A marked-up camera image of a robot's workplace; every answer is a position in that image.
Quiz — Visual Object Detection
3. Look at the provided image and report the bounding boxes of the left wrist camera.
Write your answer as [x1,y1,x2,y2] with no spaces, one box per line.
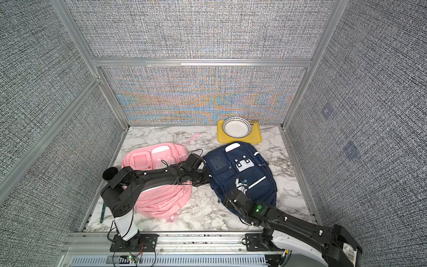
[185,153,203,170]

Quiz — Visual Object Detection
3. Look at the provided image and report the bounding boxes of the green handled fork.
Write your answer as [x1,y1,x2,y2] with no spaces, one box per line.
[100,202,106,224]

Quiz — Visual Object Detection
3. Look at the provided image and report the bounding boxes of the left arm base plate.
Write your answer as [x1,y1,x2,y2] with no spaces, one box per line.
[110,234,159,253]

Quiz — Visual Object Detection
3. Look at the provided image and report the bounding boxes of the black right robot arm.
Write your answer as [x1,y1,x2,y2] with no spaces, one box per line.
[225,189,363,267]

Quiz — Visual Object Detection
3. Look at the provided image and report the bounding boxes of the navy blue backpack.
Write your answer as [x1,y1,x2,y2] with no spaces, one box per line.
[203,141,278,215]

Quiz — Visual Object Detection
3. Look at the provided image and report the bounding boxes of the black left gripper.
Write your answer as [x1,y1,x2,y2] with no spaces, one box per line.
[189,168,215,187]

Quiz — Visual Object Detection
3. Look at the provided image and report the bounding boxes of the black cup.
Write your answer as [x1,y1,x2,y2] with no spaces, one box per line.
[102,166,119,182]

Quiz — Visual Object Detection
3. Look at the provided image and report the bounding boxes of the pink backpack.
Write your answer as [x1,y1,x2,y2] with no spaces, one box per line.
[122,142,192,222]

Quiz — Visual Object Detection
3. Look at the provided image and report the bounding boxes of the yellow cutting board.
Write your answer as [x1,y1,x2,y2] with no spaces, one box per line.
[217,120,262,144]

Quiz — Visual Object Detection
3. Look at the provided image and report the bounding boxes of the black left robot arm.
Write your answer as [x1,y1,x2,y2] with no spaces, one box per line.
[101,162,209,241]

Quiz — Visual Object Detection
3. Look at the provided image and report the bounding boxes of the aluminium mounting rail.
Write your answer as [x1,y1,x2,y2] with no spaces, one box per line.
[54,231,348,267]

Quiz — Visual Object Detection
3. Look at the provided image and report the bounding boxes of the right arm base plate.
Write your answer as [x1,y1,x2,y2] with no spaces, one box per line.
[241,233,278,251]

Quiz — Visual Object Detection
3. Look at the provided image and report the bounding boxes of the white bowl dotted rim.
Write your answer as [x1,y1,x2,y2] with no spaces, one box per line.
[222,117,252,139]

